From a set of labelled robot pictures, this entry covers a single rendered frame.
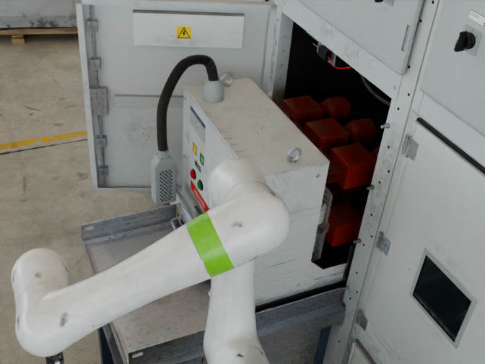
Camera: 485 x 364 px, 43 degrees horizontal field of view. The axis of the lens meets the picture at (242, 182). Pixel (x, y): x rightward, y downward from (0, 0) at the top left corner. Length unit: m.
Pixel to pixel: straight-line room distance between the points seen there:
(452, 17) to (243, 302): 0.74
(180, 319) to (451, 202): 0.88
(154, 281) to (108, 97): 1.15
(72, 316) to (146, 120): 1.17
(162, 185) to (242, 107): 0.39
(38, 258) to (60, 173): 2.69
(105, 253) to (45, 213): 1.58
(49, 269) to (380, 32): 0.91
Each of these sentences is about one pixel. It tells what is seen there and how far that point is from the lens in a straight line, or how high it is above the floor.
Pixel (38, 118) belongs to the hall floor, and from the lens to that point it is 4.50.
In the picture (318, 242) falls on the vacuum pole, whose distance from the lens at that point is 1.86.
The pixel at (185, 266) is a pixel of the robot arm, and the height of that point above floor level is 1.50.
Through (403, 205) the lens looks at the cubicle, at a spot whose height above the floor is 1.36.
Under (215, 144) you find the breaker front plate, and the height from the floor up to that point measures 1.34.
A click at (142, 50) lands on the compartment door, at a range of 2.07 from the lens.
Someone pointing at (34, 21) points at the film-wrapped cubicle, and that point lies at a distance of 5.67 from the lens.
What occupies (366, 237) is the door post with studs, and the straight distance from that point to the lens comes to 1.75.
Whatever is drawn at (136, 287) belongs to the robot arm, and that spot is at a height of 1.46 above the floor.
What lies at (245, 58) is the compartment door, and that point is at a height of 1.38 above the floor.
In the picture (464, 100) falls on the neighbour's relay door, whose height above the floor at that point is 1.69.
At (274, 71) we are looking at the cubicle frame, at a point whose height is 1.36.
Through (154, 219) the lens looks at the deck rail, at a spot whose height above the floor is 0.87.
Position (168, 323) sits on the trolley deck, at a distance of 1.86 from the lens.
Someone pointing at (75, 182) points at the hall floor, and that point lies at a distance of 3.83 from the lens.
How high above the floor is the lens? 2.26
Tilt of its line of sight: 36 degrees down
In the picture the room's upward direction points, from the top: 5 degrees clockwise
